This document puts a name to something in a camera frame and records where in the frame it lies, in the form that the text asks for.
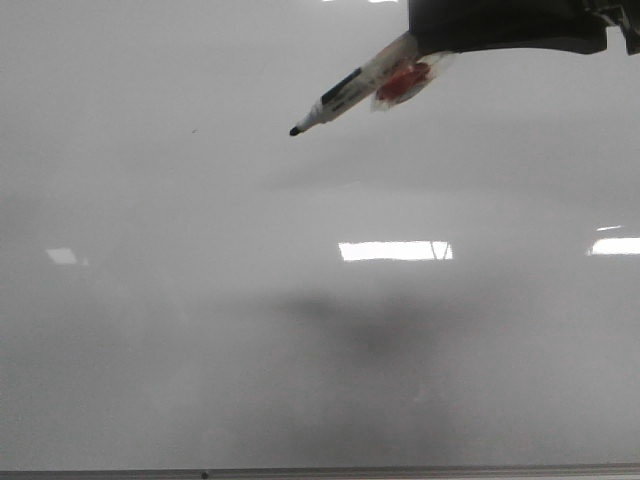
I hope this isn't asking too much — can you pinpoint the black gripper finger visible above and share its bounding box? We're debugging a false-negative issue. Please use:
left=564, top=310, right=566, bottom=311
left=408, top=0, right=608, bottom=55

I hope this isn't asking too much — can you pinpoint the whiteboard marker with black tape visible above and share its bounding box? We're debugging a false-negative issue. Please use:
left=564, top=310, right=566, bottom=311
left=289, top=32, right=457, bottom=137

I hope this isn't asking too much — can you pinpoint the white whiteboard with aluminium frame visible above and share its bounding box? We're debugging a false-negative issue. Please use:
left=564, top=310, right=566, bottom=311
left=1, top=1, right=639, bottom=470

